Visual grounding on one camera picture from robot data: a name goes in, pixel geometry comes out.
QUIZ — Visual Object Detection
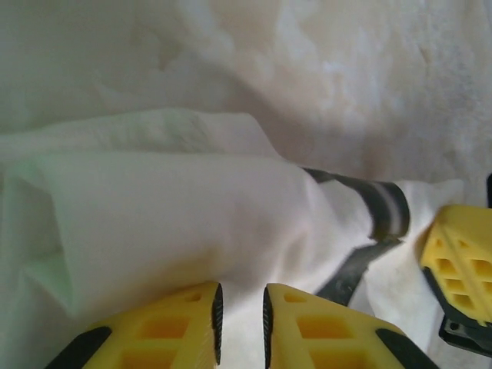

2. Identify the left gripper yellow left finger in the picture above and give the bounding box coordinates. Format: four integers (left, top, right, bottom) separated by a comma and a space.
45, 281, 224, 369

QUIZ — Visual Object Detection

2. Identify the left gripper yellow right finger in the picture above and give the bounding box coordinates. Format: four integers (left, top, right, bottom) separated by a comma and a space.
263, 283, 443, 369

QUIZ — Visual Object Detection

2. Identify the white t-shirt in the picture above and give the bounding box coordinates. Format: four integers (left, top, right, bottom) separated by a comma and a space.
0, 109, 492, 369

